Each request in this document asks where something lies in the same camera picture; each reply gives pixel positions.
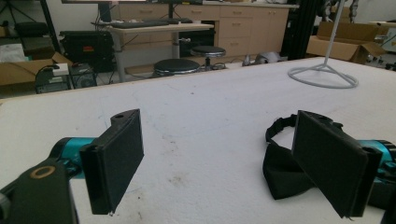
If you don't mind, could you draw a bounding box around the black keyboard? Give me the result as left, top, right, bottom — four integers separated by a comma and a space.
109, 20, 171, 30

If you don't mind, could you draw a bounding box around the grey rounded device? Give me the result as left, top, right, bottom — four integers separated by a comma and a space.
242, 50, 283, 67

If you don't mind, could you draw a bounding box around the light wooden cabinet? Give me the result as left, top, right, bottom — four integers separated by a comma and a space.
117, 2, 291, 64

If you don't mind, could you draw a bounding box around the flat cardboard box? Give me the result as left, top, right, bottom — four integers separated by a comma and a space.
0, 51, 75, 87

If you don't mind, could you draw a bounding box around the white wire stand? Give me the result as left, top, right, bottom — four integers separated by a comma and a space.
287, 0, 360, 90

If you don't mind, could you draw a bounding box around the white power adapter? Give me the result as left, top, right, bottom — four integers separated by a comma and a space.
51, 63, 70, 77

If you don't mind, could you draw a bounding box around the black metal frame post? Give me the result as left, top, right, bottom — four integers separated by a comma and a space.
280, 0, 319, 62

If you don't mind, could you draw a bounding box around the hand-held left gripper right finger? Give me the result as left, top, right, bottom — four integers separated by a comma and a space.
291, 110, 383, 218

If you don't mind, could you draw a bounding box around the wooden desk with grey legs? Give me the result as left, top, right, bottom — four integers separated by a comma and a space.
92, 22, 216, 84

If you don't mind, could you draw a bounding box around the large black round stool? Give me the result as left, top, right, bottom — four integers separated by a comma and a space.
152, 58, 202, 78

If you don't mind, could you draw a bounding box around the black computer unit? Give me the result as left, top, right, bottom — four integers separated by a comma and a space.
35, 67, 73, 95
68, 63, 98, 90

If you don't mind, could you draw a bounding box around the open cardboard box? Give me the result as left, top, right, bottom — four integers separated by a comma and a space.
305, 21, 388, 65

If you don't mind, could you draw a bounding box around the black equipment case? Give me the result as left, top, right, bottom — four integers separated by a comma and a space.
59, 30, 116, 73

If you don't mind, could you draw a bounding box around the small black round stool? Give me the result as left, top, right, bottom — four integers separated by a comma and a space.
190, 45, 227, 71

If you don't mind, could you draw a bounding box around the black strap bag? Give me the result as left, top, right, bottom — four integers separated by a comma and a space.
262, 114, 316, 201

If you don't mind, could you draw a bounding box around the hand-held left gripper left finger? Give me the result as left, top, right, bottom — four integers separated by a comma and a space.
78, 108, 145, 216

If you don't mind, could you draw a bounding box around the white plastic bag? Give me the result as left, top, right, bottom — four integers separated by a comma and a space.
0, 43, 26, 63

